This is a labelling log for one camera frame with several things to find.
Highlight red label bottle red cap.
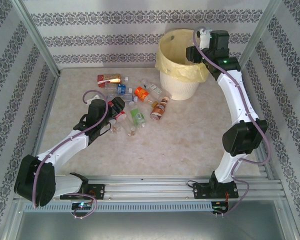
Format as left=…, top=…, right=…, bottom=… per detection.
left=107, top=100, right=137, bottom=137

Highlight clear bottle blue cap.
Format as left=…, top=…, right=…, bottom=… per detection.
left=106, top=93, right=139, bottom=104

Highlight clear bottle blue label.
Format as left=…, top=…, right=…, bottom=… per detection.
left=104, top=83, right=134, bottom=96

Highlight pepsi bottle blue cap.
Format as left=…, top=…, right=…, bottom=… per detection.
left=108, top=119, right=122, bottom=135

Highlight orange label bottle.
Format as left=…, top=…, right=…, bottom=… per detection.
left=134, top=85, right=153, bottom=104

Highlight small clear bottle white cap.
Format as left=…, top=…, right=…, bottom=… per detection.
left=111, top=76, right=130, bottom=85

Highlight red and gold carton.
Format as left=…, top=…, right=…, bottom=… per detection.
left=97, top=73, right=123, bottom=89

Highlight brown bottle orange cap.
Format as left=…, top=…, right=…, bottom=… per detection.
left=150, top=96, right=170, bottom=122

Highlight white bin with yellow bag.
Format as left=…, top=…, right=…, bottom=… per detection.
left=154, top=29, right=212, bottom=83

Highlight white ribbed bin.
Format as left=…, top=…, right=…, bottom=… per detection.
left=159, top=69, right=200, bottom=101

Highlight left circuit board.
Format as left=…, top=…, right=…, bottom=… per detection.
left=71, top=202, right=92, bottom=210

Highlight circuit board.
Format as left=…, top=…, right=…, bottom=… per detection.
left=213, top=201, right=230, bottom=213
left=71, top=202, right=92, bottom=210

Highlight grey metal front panel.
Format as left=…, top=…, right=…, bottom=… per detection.
left=12, top=209, right=293, bottom=240

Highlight right circuit board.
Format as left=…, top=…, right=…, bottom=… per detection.
left=213, top=201, right=230, bottom=213

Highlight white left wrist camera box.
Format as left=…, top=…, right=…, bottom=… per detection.
left=85, top=95, right=101, bottom=104

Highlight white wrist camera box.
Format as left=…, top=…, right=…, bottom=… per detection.
left=196, top=27, right=213, bottom=50
left=85, top=95, right=101, bottom=104

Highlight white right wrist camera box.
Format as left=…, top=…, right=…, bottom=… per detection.
left=196, top=27, right=213, bottom=50

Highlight right aluminium frame post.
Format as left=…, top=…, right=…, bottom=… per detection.
left=234, top=0, right=283, bottom=74

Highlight aluminium frame post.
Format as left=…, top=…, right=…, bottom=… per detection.
left=11, top=0, right=62, bottom=77
left=234, top=0, right=283, bottom=74

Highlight left aluminium side rail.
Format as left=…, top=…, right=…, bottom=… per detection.
left=24, top=71, right=62, bottom=183

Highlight aluminium side rail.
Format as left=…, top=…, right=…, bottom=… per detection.
left=234, top=71, right=276, bottom=181
left=24, top=71, right=62, bottom=183

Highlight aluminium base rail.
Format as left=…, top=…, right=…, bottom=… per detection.
left=13, top=174, right=287, bottom=201

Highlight left aluminium frame post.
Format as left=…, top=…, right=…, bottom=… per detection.
left=11, top=0, right=62, bottom=77

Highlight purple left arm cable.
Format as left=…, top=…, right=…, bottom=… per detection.
left=32, top=89, right=108, bottom=220

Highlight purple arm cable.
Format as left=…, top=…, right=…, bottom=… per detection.
left=192, top=27, right=272, bottom=217
left=32, top=89, right=108, bottom=220

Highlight grey slotted cable duct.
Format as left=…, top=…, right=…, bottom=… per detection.
left=23, top=201, right=213, bottom=213

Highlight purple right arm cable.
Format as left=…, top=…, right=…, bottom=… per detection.
left=192, top=27, right=272, bottom=217

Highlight right aluminium side rail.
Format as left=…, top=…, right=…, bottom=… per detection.
left=234, top=71, right=276, bottom=181

